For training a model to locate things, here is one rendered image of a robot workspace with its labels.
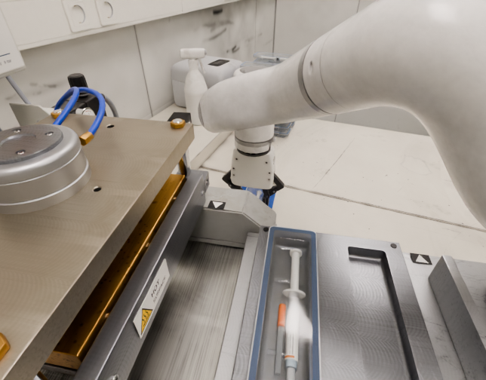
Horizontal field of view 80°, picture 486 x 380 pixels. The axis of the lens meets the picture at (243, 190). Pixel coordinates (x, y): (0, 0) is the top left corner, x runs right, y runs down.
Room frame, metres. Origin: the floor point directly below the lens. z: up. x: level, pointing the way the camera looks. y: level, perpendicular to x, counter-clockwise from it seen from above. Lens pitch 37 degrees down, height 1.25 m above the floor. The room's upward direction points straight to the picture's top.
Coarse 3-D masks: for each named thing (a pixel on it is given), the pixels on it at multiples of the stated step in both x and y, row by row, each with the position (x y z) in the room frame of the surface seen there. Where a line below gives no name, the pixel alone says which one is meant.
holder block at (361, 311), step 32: (256, 256) 0.21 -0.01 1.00; (320, 256) 0.21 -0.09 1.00; (352, 256) 0.23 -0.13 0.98; (384, 256) 0.22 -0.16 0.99; (256, 288) 0.17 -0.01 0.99; (320, 288) 0.17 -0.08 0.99; (352, 288) 0.17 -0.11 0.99; (384, 288) 0.18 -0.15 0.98; (320, 320) 0.14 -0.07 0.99; (352, 320) 0.14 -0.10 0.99; (384, 320) 0.15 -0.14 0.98; (416, 320) 0.14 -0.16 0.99; (352, 352) 0.11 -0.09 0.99; (384, 352) 0.12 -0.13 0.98; (416, 352) 0.11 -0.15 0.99
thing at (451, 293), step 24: (408, 264) 0.22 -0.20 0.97; (432, 264) 0.22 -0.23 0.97; (456, 264) 0.22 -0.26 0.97; (480, 264) 0.22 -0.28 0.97; (240, 288) 0.19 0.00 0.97; (432, 288) 0.19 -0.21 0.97; (456, 288) 0.16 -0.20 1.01; (480, 288) 0.19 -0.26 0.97; (240, 312) 0.16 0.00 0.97; (432, 312) 0.16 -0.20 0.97; (456, 312) 0.15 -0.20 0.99; (480, 312) 0.16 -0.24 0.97; (432, 336) 0.14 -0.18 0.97; (456, 336) 0.13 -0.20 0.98; (480, 336) 0.12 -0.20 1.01; (456, 360) 0.12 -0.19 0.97; (480, 360) 0.10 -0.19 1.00
